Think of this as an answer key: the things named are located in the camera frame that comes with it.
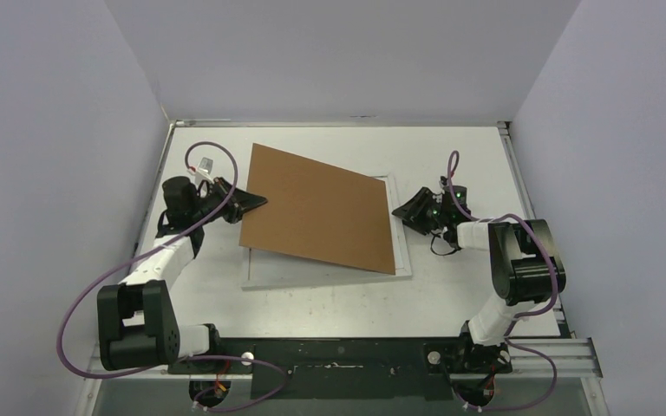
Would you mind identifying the aluminium front rail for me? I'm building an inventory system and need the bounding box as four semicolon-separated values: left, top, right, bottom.
84;337;603;381

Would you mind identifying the white picture frame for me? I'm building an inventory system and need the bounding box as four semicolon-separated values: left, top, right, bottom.
239;167;413;290

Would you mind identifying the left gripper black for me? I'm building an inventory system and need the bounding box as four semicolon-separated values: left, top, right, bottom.
192;177;268;225

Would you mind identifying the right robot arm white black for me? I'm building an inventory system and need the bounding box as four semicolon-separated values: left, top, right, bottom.
392;184;566;373

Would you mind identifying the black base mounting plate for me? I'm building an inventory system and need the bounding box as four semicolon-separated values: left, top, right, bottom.
168;337;513;402

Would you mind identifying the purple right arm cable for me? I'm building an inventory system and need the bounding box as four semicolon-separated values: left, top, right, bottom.
445;150;559;413

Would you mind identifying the white brown backing board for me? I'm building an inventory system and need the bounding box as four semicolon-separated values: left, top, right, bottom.
239;144;395;275

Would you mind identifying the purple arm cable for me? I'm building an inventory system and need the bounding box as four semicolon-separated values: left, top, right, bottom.
445;150;559;413
55;140;291;414

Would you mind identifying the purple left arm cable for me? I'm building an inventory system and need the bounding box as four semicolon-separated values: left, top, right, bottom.
55;140;291;414

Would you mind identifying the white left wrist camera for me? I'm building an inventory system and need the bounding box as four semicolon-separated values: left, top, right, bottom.
194;157;213;185

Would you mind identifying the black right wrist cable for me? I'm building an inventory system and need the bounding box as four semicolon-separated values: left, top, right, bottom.
428;231;460;258

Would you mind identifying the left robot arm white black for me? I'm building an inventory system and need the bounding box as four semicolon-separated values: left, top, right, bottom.
96;176;268;374

